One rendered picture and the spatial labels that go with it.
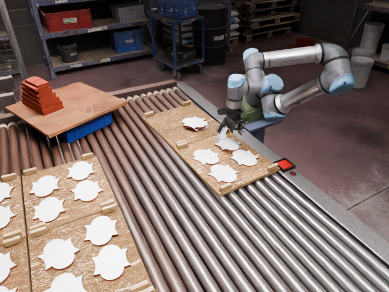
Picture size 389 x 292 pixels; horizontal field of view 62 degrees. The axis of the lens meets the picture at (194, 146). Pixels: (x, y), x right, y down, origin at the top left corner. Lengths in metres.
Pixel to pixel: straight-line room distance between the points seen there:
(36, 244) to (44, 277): 0.16
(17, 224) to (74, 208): 0.21
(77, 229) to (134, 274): 0.32
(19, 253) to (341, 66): 1.52
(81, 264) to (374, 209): 2.36
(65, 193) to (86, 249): 0.35
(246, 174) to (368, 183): 1.88
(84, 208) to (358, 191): 2.35
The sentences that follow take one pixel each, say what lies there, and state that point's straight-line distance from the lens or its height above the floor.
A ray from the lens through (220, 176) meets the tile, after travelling 1.50.
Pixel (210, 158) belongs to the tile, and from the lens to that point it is 1.61.
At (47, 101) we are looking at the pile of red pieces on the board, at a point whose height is 1.11.
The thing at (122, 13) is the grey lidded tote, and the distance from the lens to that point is 5.78.
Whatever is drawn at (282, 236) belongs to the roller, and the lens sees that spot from 1.32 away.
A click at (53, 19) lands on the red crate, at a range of 5.53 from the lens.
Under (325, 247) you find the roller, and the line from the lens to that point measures 1.33.
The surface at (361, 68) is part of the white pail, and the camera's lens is 5.04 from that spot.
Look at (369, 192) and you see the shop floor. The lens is 3.17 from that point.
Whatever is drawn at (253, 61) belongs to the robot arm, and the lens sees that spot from 1.59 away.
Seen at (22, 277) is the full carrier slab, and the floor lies 0.94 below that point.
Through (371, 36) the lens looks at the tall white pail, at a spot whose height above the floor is 0.45.
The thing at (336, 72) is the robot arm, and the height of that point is 1.34.
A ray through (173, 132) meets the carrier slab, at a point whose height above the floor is 0.94.
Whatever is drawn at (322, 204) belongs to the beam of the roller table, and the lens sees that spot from 1.50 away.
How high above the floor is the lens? 1.89
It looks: 34 degrees down
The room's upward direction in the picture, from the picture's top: 1 degrees counter-clockwise
